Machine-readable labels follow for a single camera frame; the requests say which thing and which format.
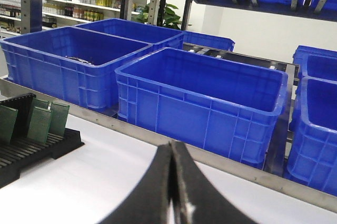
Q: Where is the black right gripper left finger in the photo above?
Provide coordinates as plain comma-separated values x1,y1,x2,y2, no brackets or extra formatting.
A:
101,144,172,223

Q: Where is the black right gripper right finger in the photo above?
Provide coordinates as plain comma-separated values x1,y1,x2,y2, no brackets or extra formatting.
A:
171,141,256,223

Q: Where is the green circuit board back right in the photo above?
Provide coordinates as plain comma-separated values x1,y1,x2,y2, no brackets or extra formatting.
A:
49,102,70,137

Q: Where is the green circuit board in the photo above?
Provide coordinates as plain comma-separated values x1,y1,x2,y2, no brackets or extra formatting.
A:
27,106,52,144
31,98,49,109
49,102,70,137
1,105,18,144

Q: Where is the green circuit board middle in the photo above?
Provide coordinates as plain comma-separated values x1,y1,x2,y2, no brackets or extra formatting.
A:
27,106,52,144

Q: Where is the black slotted board rack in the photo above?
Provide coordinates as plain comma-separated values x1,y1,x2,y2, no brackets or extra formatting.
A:
1,93,83,187

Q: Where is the green circuit board back left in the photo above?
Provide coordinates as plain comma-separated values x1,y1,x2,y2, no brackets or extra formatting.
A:
31,98,49,109

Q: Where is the green circuit board far left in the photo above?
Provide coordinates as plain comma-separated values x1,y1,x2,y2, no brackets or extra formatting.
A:
1,105,18,144

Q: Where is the blue plastic bin centre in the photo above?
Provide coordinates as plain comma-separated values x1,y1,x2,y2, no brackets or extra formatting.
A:
115,48,288,169

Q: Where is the blue plastic bin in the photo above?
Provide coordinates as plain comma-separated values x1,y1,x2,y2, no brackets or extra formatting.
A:
1,27,152,111
115,48,288,169
285,77,336,195

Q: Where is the blue plastic bin right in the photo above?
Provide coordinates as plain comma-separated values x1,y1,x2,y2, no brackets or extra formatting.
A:
285,77,336,195

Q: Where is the blue plastic bin left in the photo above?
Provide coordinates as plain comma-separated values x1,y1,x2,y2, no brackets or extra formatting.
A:
1,27,152,111

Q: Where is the blue bin far back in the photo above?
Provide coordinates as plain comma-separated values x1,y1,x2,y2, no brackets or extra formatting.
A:
183,31,235,52

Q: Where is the blue bin back left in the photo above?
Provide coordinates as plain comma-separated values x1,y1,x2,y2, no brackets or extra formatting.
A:
77,18,184,50

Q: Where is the blue bin back right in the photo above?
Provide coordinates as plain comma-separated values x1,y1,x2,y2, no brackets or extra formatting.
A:
289,54,337,131

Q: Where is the green potted plant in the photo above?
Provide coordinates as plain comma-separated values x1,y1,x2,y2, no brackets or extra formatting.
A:
132,3,182,30

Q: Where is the grey perforated metal post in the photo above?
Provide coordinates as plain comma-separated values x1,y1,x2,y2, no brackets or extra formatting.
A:
21,0,42,34

